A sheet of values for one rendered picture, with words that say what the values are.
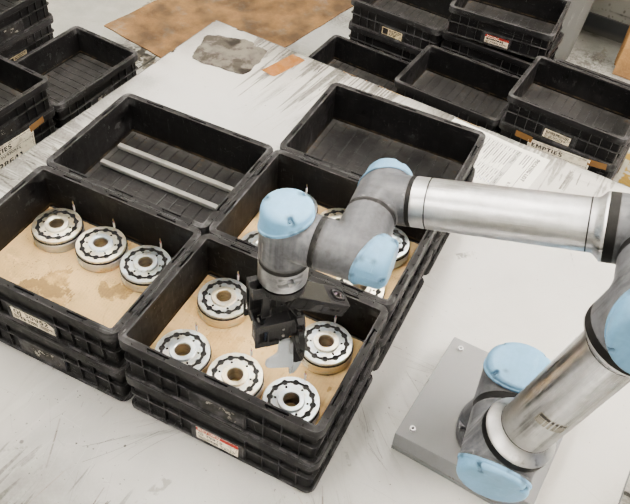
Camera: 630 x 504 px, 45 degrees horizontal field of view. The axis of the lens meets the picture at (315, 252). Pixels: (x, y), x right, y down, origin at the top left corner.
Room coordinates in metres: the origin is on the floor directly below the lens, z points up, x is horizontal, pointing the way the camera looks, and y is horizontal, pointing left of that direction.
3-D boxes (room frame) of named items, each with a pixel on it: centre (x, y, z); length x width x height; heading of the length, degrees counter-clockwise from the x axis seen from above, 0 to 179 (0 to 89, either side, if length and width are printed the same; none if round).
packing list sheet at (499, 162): (1.66, -0.43, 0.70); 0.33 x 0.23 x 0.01; 63
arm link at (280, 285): (0.75, 0.04, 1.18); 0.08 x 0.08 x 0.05
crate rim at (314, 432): (0.84, 0.09, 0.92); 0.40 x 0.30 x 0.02; 68
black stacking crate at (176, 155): (1.27, 0.35, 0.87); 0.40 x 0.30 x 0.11; 68
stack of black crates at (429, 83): (2.35, -0.46, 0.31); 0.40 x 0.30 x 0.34; 63
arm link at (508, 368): (0.76, -0.36, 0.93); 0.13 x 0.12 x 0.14; 164
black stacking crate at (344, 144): (1.40, -0.13, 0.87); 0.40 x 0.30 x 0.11; 68
